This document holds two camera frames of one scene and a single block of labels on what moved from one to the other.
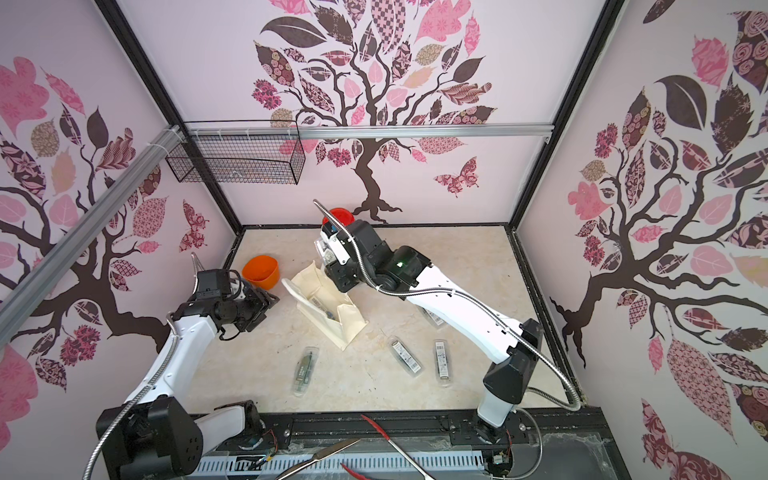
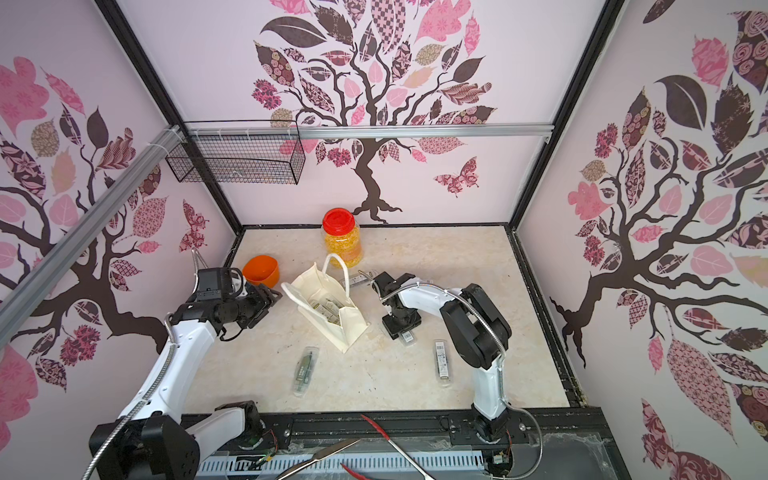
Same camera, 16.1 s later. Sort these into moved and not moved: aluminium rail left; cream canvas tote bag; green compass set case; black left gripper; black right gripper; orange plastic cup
Moved: black right gripper
Not moved: aluminium rail left; cream canvas tote bag; green compass set case; black left gripper; orange plastic cup
